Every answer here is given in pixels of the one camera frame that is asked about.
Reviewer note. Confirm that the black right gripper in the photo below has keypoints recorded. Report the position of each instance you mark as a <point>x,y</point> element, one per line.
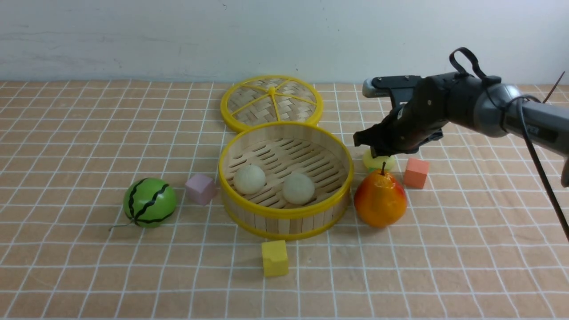
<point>421,107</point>

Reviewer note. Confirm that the yellow bun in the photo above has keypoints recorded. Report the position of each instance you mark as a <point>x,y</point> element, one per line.
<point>388,162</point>

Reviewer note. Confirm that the white bun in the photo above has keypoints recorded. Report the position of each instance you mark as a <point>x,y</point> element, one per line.
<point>298,188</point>
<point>249,179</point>

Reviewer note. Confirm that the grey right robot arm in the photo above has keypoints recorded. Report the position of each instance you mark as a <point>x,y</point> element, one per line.
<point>501,110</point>

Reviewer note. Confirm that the bamboo steamer tray yellow rim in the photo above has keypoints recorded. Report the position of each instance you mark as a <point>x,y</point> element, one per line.
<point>280,149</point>

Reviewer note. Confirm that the woven steamer lid yellow rim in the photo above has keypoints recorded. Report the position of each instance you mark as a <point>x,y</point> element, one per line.
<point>270,98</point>

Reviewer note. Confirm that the orange cube block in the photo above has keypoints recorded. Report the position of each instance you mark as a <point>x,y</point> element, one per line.
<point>416,173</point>

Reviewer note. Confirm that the orange toy pear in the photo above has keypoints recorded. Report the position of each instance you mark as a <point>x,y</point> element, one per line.
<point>380,200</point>

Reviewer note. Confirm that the checked orange tablecloth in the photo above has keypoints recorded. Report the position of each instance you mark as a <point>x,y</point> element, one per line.
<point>480,241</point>

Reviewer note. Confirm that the yellow cube block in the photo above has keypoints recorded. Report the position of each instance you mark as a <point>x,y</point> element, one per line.
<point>275,259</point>

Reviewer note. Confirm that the purple cube block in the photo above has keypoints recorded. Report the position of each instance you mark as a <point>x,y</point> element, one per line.
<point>200,189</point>

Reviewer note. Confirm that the green toy watermelon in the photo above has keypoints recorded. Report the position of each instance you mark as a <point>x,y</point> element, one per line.
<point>148,203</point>

